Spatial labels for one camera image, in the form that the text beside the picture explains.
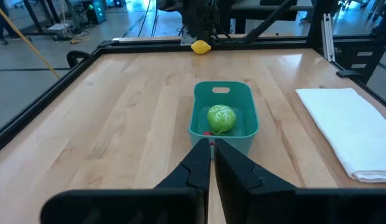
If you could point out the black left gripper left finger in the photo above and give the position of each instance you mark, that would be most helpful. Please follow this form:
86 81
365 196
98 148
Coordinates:
168 205

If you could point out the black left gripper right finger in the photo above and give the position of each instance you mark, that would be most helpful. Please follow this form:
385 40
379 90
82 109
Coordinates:
274 205

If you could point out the green toy cabbage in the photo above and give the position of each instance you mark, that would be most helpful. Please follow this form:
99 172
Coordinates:
222 119

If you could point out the teal plastic bin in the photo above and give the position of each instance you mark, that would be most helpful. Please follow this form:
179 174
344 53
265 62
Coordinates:
247 102

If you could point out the yellow toy lemon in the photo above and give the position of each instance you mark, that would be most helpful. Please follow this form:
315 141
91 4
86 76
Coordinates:
201 47

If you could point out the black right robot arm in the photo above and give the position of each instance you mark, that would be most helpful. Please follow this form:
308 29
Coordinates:
199 17

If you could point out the white folded towel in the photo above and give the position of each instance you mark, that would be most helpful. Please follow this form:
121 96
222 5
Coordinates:
355 130

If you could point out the black table edge clip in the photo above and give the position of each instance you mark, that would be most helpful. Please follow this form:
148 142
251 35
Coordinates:
348 73

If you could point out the black cabinet with white labels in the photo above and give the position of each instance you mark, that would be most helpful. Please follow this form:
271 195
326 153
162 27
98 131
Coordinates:
361 60

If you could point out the silver extrusion bar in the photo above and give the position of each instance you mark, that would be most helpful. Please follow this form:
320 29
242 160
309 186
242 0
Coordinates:
328 37

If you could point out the black background table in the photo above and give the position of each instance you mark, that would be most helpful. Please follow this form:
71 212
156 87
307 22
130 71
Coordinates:
261 7

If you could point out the computer tower with green light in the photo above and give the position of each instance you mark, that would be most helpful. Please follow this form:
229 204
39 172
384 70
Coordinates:
95 11

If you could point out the person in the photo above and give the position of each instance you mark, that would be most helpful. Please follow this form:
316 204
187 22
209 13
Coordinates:
1 21

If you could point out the black aluminium table frame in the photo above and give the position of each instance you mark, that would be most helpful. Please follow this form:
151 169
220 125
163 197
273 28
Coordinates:
40 104

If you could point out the silver arm base bracket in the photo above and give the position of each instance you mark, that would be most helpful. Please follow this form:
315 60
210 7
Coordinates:
187 40

